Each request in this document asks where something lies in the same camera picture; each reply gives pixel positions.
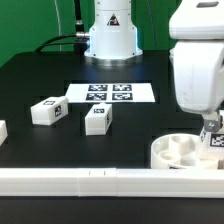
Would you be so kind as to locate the white left fence bar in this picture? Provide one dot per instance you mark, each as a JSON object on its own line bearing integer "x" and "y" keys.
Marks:
{"x": 3, "y": 131}

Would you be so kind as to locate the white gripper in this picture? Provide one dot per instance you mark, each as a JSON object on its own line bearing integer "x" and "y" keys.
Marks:
{"x": 198, "y": 58}

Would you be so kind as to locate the white front fence bar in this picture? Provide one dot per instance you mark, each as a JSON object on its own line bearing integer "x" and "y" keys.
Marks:
{"x": 93, "y": 182}

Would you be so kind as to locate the white marker sheet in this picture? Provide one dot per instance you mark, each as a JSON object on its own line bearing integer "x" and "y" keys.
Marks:
{"x": 110, "y": 93}

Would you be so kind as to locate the white round stool seat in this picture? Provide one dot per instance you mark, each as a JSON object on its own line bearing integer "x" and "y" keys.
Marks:
{"x": 177, "y": 151}

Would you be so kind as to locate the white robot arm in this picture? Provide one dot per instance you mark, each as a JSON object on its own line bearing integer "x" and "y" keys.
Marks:
{"x": 113, "y": 37}

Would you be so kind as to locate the white fence bar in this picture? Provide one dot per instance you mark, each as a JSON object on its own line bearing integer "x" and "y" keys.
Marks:
{"x": 3, "y": 131}
{"x": 93, "y": 182}

